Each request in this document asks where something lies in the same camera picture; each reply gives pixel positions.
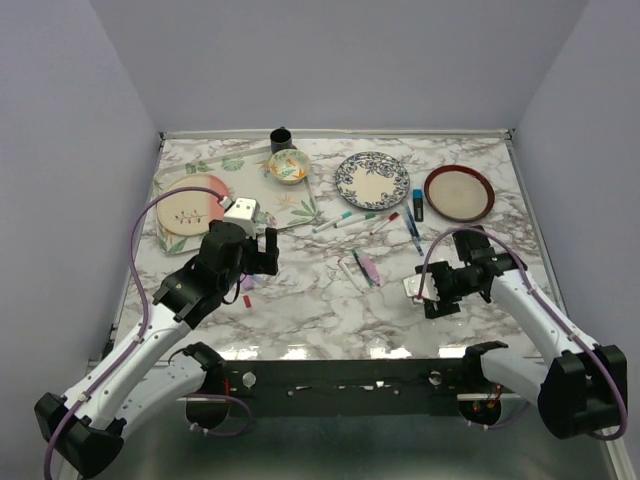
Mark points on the floral rectangular tray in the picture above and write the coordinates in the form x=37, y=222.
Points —
x=246, y=175

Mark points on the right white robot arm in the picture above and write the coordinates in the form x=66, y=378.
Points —
x=578, y=388

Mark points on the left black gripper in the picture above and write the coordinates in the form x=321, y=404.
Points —
x=263, y=262

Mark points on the black cup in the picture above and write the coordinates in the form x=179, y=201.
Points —
x=280, y=139

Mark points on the pink cream round plate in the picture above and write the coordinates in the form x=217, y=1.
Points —
x=189, y=213

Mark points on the floral yellow bowl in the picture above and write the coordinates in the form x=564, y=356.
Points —
x=289, y=166

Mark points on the red rimmed brown plate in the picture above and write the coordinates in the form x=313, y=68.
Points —
x=458, y=193

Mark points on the blue black highlighter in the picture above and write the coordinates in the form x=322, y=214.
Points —
x=418, y=205

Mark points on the blue floral plate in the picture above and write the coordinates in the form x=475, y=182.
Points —
x=372, y=180

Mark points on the black mounting base bar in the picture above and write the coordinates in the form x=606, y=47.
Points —
x=340, y=388

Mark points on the green capped white marker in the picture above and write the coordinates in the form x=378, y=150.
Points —
x=355, y=219

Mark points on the teal capped white marker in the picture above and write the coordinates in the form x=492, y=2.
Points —
x=332, y=223

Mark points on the purple translucent highlighter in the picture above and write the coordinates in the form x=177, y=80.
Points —
x=370, y=270

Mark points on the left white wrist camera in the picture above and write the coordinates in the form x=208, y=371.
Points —
x=244, y=213

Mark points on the dark green pen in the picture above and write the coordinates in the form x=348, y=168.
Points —
x=361, y=267

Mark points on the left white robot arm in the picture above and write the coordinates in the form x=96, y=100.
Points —
x=88, y=424

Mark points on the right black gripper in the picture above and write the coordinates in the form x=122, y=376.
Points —
x=441, y=307

